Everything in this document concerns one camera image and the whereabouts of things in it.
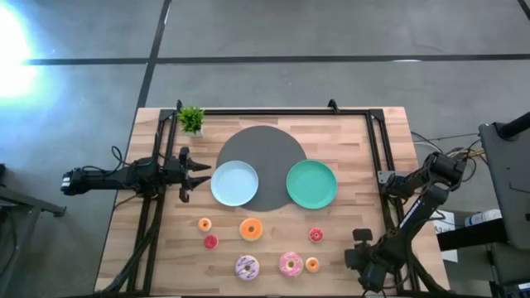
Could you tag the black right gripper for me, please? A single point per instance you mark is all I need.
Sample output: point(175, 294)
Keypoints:
point(364, 265)

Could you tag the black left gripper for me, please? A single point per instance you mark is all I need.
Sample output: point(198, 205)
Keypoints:
point(184, 174)

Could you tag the small orange yellow donut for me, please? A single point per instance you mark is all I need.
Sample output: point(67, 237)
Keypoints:
point(312, 264)
point(204, 224)

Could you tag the small red sprinkled donut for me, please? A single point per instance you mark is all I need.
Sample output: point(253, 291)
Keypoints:
point(316, 234)
point(211, 241)

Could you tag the large pink sprinkled donut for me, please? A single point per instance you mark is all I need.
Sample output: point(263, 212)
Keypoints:
point(290, 264)

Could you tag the large purple striped donut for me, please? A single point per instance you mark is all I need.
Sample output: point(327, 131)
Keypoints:
point(247, 267)

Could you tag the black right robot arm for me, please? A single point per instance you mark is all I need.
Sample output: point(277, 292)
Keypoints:
point(414, 223)

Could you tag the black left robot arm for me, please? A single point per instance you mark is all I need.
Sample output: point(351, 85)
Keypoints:
point(107, 178)

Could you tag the light blue plate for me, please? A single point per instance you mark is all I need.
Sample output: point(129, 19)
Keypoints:
point(234, 183)

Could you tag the small green potted plant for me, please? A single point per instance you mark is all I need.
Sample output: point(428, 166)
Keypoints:
point(191, 119)

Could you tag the round dark grey mat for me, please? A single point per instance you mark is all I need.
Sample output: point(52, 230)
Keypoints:
point(261, 145)

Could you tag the large orange donut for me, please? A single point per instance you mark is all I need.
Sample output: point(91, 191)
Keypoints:
point(251, 229)

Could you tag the white paper sheet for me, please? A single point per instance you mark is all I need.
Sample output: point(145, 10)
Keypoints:
point(445, 229)

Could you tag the green plate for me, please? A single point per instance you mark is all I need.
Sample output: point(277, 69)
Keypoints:
point(311, 184)

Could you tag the black shelf board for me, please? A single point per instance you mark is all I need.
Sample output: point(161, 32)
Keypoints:
point(472, 236)

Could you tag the white bottle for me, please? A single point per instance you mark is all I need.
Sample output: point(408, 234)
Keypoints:
point(482, 217)

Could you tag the grey cart panel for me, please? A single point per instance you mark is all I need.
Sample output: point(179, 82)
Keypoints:
point(505, 182)

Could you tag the grey metal stand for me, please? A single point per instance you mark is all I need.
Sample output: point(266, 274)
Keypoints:
point(25, 203)

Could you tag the black pole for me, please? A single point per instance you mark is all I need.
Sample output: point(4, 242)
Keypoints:
point(515, 126)

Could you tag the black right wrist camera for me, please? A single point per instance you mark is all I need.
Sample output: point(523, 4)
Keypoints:
point(362, 234)

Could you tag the black aluminium table frame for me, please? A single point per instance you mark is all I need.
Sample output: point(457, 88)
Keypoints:
point(290, 111)

